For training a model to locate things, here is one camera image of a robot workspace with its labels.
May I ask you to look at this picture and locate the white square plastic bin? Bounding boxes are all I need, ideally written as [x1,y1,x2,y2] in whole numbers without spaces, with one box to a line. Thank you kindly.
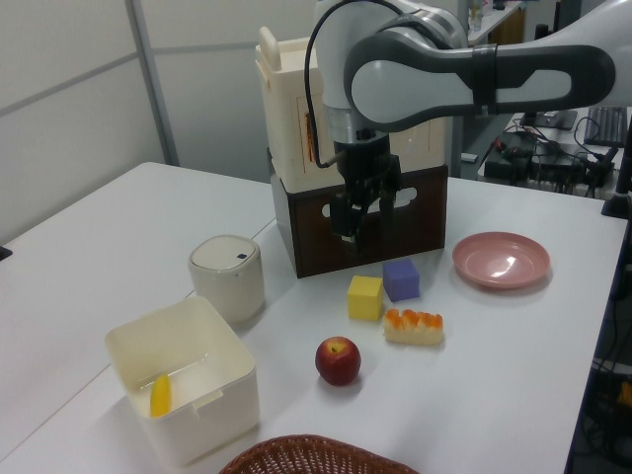
[104,294,261,468]

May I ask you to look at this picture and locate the dark brown wooden box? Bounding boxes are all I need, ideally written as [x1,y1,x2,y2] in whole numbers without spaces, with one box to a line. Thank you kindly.
[270,164,450,280]

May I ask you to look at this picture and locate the toy bread with orange topping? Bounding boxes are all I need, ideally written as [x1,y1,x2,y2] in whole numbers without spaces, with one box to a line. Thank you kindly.
[382,308,445,350]

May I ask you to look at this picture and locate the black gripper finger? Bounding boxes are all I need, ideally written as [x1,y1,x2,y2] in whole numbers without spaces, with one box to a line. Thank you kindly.
[330,193,369,256]
[378,190,397,261]

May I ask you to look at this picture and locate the black strap on arm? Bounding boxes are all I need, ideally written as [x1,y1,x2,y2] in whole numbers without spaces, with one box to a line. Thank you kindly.
[470,42,499,118]

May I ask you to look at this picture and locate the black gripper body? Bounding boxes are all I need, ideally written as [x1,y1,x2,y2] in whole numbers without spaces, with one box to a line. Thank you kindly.
[333,137,402,209]

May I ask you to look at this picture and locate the cream plastic box with handles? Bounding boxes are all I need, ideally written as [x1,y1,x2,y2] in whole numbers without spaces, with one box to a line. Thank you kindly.
[255,27,448,192]

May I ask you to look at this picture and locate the brown wicker basket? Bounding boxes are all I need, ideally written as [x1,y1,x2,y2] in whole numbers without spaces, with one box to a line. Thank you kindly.
[217,434,422,474]

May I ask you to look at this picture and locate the small white lidded trash can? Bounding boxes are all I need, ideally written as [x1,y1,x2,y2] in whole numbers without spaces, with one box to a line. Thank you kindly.
[187,234,267,325]

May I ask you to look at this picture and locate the yellow toy banana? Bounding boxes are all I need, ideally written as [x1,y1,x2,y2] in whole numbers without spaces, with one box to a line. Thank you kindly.
[149,373,175,419]

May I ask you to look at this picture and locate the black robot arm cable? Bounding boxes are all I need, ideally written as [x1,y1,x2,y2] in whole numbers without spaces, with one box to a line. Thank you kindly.
[302,0,347,167]

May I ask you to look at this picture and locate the red toy apple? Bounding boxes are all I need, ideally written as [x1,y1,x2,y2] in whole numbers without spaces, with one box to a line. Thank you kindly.
[314,336,362,387]

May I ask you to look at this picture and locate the black computer keyboard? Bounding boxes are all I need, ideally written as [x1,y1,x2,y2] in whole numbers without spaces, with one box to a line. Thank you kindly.
[583,105,629,147]

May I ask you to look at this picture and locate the grey partition post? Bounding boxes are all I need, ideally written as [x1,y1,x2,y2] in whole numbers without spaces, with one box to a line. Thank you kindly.
[134,0,180,167]

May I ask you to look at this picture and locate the yellow foam cube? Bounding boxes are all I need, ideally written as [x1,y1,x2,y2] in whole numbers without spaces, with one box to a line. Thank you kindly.
[347,275,385,320]

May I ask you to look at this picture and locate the black electronics box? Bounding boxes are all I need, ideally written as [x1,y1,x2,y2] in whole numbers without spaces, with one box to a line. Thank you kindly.
[483,129,535,185]

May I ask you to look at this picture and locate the purple foam cube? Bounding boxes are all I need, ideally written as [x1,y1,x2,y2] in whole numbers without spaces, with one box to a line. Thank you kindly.
[382,258,423,303]

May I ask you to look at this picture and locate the pink plastic plate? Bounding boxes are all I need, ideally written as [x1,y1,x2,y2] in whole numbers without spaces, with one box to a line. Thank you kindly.
[451,231,551,290]

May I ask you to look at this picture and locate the black monitor stand base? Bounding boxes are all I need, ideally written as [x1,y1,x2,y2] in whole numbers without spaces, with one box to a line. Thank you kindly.
[519,109,580,131]

